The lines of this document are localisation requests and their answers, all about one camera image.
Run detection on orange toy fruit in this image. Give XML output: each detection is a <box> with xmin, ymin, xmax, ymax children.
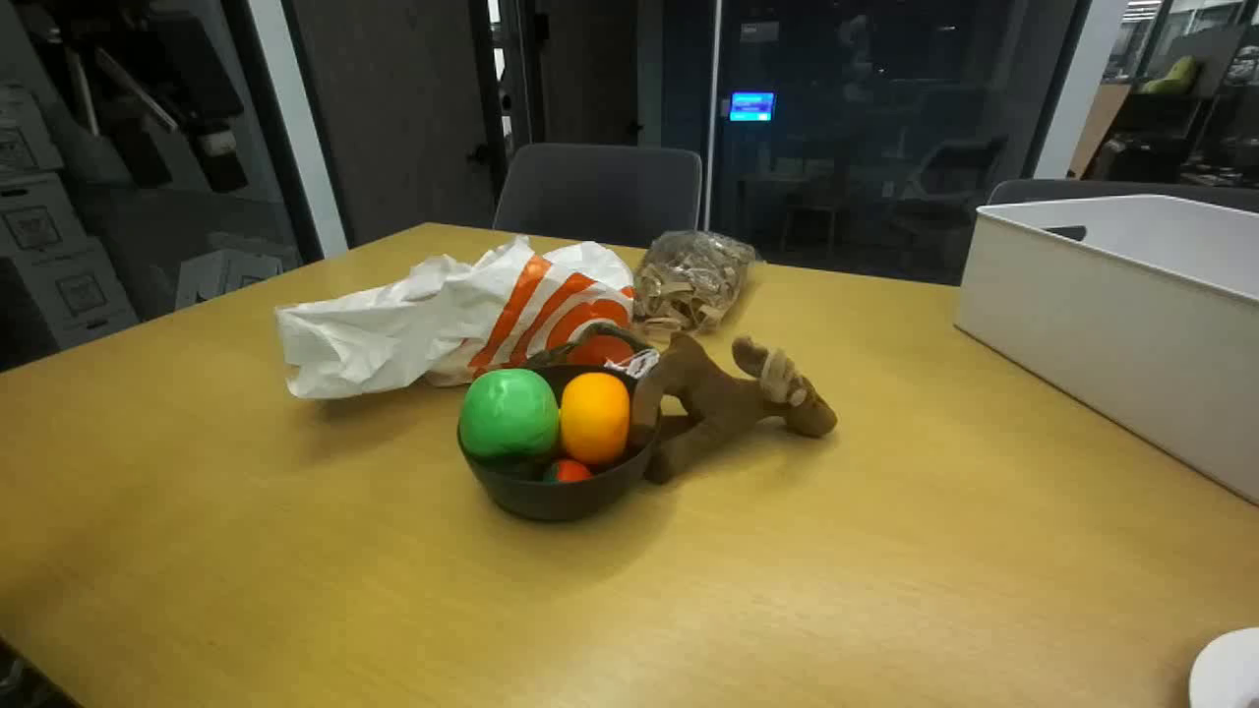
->
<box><xmin>559</xmin><ymin>369</ymin><xmax>636</xmax><ymax>468</ymax></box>

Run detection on green toy ball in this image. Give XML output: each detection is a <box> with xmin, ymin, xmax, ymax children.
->
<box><xmin>456</xmin><ymin>367</ymin><xmax>566</xmax><ymax>465</ymax></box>

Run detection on white plastic bag orange stripes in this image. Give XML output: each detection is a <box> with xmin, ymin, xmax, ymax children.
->
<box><xmin>270</xmin><ymin>236</ymin><xmax>639</xmax><ymax>406</ymax></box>

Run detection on black bowl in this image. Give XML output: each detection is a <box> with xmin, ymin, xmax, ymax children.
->
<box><xmin>452</xmin><ymin>348</ymin><xmax>668</xmax><ymax>527</ymax></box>

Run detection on brown plush animal toy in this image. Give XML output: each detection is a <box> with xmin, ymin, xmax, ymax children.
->
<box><xmin>625</xmin><ymin>329</ymin><xmax>840</xmax><ymax>484</ymax></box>

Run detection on clear bag of nuts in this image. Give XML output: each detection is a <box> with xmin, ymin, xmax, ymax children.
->
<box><xmin>629</xmin><ymin>229</ymin><xmax>759</xmax><ymax>343</ymax></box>

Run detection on grey office chair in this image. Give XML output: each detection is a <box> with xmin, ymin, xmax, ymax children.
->
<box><xmin>490</xmin><ymin>140</ymin><xmax>706</xmax><ymax>248</ymax></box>

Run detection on blue lit screen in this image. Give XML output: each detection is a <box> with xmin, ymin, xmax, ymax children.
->
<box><xmin>723</xmin><ymin>88</ymin><xmax>777</xmax><ymax>130</ymax></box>

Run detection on white rectangular box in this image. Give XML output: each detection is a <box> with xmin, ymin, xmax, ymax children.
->
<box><xmin>950</xmin><ymin>192</ymin><xmax>1259</xmax><ymax>508</ymax></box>

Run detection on grey cardboard box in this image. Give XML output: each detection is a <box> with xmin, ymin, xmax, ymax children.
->
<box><xmin>0</xmin><ymin>174</ymin><xmax>94</xmax><ymax>265</ymax></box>
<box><xmin>0</xmin><ymin>88</ymin><xmax>65</xmax><ymax>179</ymax></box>
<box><xmin>0</xmin><ymin>236</ymin><xmax>141</xmax><ymax>354</ymax></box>

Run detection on white plate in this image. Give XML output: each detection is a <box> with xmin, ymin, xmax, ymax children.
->
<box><xmin>1184</xmin><ymin>626</ymin><xmax>1259</xmax><ymax>708</ymax></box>

